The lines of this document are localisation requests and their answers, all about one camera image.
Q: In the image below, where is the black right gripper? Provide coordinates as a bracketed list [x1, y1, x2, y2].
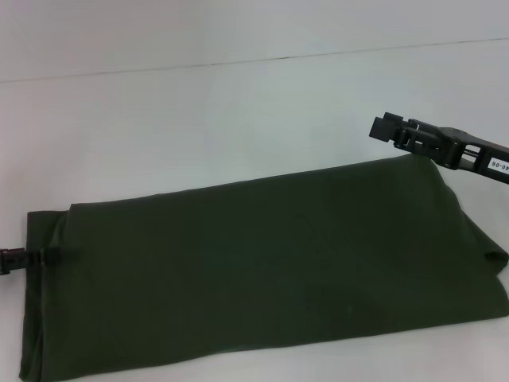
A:
[368, 112, 509, 186]

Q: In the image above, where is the dark green FREE T-shirt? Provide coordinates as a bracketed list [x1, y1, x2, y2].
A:
[17, 155, 509, 382]

